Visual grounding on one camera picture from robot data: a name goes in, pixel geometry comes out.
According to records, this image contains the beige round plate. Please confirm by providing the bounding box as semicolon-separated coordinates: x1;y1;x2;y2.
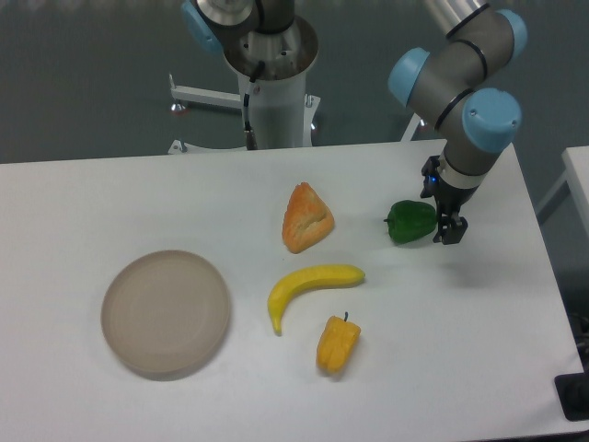
100;250;231;381

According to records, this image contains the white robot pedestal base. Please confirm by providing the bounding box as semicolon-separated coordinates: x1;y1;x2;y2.
180;1;415;150

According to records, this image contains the yellow banana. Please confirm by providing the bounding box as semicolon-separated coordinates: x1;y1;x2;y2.
267;264;365;336

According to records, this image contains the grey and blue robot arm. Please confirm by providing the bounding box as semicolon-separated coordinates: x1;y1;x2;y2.
180;1;527;245

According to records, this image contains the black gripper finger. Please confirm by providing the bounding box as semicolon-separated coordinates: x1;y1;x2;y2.
420;156;440;199
433;212;468;245

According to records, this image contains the white side table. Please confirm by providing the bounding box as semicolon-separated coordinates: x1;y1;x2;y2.
535;145;589;232

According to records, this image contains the orange triangular pastry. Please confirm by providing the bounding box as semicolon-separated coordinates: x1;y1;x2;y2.
282;182;335;254

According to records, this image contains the black cable on pedestal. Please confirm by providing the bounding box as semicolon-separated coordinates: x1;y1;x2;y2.
242;60;266;151

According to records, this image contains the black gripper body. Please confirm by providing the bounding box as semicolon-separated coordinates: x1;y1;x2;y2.
434;158;481;219

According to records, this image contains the black device at table edge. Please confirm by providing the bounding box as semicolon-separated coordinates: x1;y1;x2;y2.
554;373;589;422

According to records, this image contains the green bell pepper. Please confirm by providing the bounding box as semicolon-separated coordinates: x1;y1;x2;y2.
384;200;437;244

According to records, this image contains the yellow bell pepper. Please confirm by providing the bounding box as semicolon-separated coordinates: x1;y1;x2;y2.
316;312;362;374

